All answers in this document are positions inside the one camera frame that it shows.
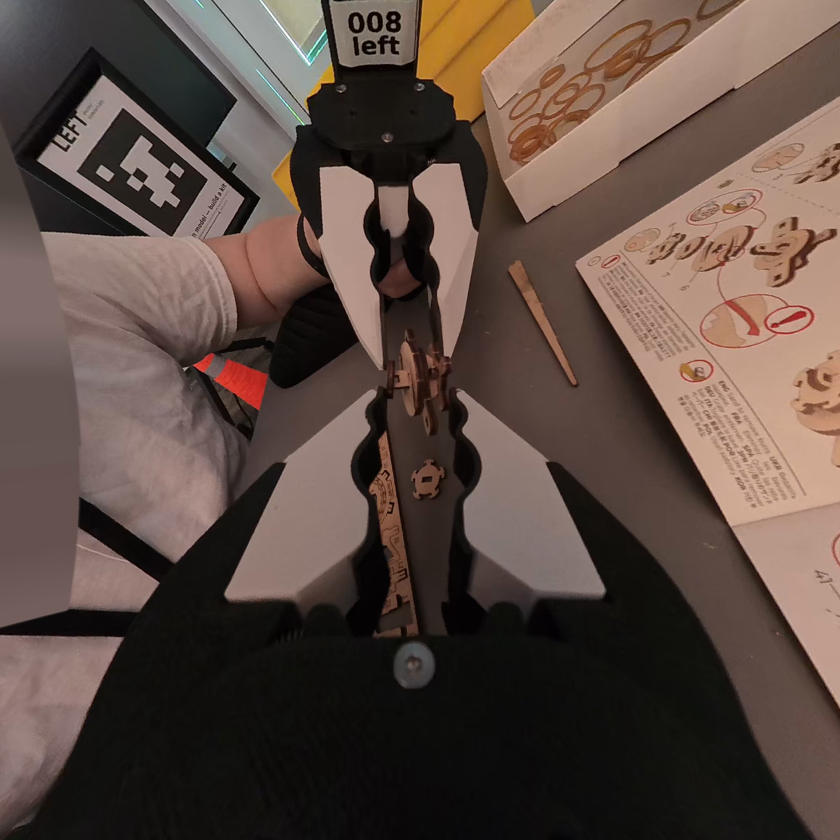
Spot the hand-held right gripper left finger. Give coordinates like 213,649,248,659
224,387,398,634

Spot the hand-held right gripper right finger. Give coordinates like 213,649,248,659
441,388,606,634

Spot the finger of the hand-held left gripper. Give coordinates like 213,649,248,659
407,163,479,362
318,164,398,373

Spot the wooden model assembly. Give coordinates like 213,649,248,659
385,329,455,436

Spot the person's left forearm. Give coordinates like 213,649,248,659
202,215,330,317

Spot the laser-cut wooden parts sheet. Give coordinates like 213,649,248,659
369,430,420,636

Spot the yellow plastic bin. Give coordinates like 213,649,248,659
271,0,547,193

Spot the pile of rubber bands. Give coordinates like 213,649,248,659
505,0,756,165

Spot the black quilted pad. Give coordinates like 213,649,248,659
268,283,388,390

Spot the small wooden gear piece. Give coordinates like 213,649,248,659
411,458,446,501

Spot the tapered wooden stick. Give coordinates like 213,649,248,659
508,260,579,387

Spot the white cardboard box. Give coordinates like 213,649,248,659
481,0,840,224

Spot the orange cloth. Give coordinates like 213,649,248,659
192,352,268,429

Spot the black framed marker sign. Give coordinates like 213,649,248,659
13,48,261,238

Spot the illustrated instruction booklet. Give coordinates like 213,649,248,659
575,98,840,710

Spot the black strap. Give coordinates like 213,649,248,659
0,497,177,639

